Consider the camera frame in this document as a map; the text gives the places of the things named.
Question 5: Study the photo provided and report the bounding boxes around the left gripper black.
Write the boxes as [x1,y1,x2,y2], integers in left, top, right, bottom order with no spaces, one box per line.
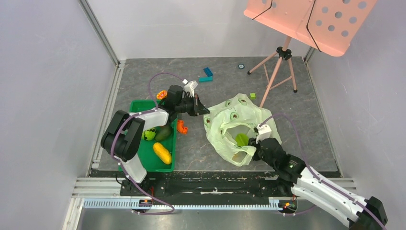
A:
[176,94,210,117]

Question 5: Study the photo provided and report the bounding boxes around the light green fake starfruit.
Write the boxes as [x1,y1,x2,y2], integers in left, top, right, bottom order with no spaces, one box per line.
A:
[235,133,249,147]

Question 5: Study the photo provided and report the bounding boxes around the pale green plastic bag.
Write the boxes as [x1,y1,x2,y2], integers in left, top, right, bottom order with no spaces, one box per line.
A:
[203,93,272,167]

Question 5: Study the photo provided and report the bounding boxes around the dark green fake avocado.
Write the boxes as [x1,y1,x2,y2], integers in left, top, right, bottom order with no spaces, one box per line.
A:
[155,125,173,142]

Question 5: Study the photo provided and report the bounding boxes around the green striped fake melon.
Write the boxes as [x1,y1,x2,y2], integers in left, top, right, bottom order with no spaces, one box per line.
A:
[142,128,157,141]

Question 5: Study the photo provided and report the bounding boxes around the yellow fake fruit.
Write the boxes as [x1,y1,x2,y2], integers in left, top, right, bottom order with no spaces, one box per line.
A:
[153,142,172,165]

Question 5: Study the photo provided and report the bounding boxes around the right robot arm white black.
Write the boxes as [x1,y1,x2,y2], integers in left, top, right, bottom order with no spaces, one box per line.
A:
[248,138,388,230]

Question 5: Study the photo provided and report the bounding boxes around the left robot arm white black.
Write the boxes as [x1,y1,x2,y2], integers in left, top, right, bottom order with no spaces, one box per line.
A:
[101,85,210,195]

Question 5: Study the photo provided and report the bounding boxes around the orange curved toy piece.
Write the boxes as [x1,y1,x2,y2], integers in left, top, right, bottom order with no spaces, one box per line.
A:
[177,119,188,135]

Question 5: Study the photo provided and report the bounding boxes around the teal rectangular block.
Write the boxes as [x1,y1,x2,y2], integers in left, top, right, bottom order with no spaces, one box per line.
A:
[199,76,213,82]

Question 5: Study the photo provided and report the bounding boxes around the blue lego brick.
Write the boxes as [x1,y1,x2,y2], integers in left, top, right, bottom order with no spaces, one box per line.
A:
[203,67,213,77]

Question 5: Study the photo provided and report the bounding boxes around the orange yellow round toy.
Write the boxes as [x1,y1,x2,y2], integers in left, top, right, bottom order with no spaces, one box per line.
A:
[157,90,168,100]

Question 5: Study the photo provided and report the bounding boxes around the green plastic tray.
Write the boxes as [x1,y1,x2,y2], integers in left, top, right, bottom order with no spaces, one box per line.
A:
[129,100,177,173]

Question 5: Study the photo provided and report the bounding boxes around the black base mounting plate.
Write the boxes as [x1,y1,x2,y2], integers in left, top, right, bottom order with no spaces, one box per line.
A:
[139,171,293,205]

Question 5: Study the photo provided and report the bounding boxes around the pink tripod stand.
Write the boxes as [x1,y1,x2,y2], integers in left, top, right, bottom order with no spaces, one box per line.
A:
[247,35,298,109]

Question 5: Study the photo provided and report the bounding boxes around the pink music stand desk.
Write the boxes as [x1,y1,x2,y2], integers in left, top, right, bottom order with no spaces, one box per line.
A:
[244,0,377,57]

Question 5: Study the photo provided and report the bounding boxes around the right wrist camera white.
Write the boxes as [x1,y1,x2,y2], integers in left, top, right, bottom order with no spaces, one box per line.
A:
[254,124,272,144]

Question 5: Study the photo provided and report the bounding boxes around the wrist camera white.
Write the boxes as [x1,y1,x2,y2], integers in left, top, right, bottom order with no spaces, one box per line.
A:
[254,124,272,144]
[182,79,198,97]

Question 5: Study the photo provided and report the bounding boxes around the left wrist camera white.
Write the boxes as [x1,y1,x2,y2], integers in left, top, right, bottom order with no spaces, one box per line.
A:
[182,79,198,97]

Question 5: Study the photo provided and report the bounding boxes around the white cable duct strip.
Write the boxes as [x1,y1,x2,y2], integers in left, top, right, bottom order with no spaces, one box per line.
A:
[83,197,282,211]

